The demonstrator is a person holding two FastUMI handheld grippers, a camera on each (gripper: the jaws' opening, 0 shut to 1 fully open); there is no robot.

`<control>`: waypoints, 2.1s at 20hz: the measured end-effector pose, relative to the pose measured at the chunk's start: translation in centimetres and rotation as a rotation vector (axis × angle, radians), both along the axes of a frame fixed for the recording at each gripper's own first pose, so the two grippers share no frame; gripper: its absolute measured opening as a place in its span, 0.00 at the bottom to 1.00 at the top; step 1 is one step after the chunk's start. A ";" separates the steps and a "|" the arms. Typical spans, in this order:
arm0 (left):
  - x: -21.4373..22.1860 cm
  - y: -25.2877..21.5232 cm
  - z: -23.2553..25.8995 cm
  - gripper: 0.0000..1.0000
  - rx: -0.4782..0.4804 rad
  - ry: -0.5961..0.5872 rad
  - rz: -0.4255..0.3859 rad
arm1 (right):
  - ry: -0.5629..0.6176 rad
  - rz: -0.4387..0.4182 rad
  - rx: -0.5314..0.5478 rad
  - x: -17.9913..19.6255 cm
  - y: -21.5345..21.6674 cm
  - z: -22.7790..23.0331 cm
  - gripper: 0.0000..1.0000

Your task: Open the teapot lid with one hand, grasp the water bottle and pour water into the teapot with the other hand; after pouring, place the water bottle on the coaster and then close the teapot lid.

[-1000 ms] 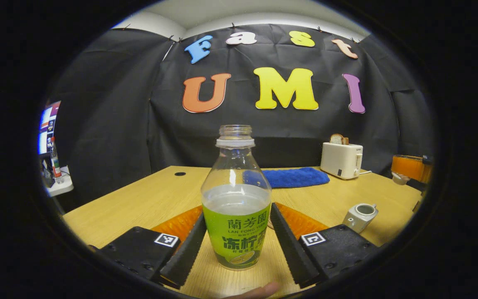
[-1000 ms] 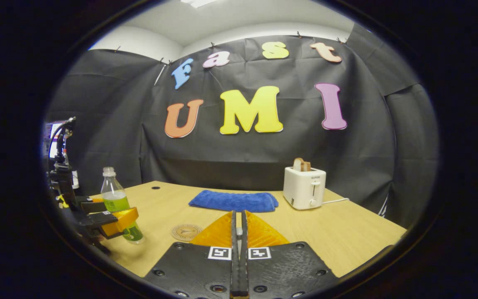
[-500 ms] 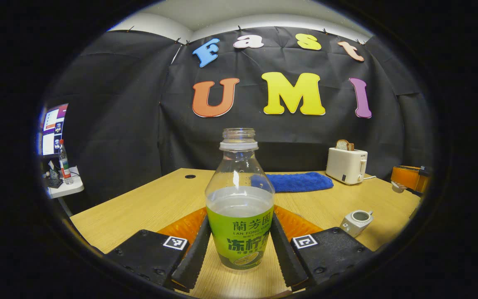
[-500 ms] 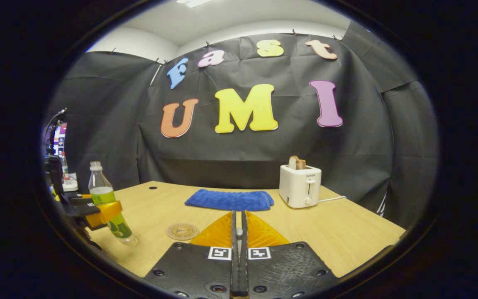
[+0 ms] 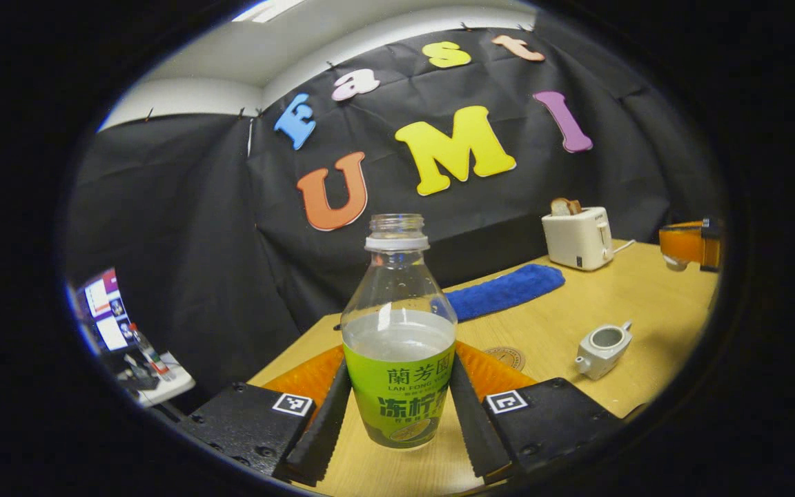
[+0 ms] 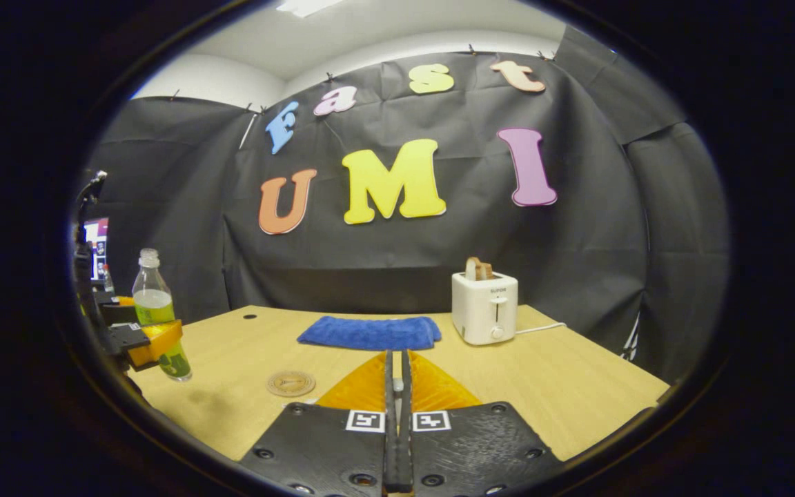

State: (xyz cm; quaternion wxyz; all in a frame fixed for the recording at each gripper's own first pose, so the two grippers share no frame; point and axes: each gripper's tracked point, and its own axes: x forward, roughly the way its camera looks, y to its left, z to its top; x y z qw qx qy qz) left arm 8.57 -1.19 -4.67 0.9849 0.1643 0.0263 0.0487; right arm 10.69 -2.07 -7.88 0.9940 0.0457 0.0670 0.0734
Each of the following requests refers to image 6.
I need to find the black backdrop cloth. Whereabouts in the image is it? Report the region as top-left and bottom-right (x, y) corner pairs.
(77, 24), (731, 384)

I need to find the round wooden coaster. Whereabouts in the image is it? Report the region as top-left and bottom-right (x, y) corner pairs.
(266, 371), (317, 398)

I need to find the white toaster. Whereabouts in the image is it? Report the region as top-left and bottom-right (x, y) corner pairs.
(451, 271), (519, 346)

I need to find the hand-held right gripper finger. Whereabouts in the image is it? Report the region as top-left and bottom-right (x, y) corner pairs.
(397, 349), (567, 497)
(240, 350), (398, 497)

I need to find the clear green-label water bottle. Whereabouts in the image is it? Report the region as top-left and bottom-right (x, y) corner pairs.
(131, 248), (193, 382)

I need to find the blue folded towel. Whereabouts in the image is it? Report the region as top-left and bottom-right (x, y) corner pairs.
(297, 315), (442, 351)

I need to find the computer monitor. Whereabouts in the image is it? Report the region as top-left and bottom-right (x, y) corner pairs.
(82, 217), (110, 280)

